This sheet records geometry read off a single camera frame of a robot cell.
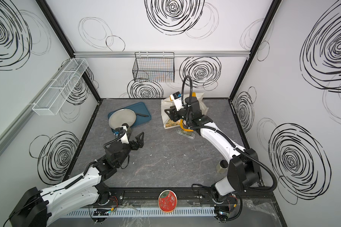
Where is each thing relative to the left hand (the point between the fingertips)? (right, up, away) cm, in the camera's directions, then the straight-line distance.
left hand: (137, 133), depth 79 cm
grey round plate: (-20, +8, +30) cm, 37 cm away
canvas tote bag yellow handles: (+17, +5, +18) cm, 25 cm away
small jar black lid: (-11, +4, +14) cm, 18 cm away
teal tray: (-23, -1, +20) cm, 30 cm away
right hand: (+18, +14, -1) cm, 23 cm away
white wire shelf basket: (-44, +17, -7) cm, 47 cm away
